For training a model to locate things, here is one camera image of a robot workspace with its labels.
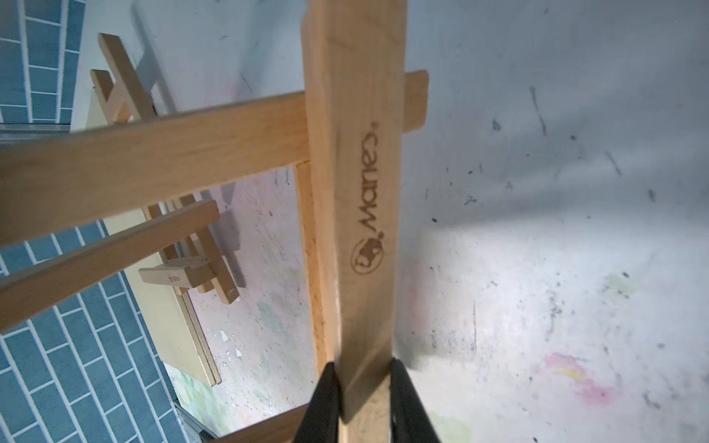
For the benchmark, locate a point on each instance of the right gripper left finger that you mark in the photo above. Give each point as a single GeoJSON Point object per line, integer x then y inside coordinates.
{"type": "Point", "coordinates": [320, 423]}

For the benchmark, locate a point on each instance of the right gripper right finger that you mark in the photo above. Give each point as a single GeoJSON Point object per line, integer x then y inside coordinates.
{"type": "Point", "coordinates": [409, 419]}

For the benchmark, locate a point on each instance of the wooden canvas board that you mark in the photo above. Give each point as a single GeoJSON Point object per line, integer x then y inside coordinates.
{"type": "Point", "coordinates": [173, 325]}

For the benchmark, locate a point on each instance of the wooden easel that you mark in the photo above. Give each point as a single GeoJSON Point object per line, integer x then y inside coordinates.
{"type": "Point", "coordinates": [347, 125]}
{"type": "Point", "coordinates": [190, 256]}

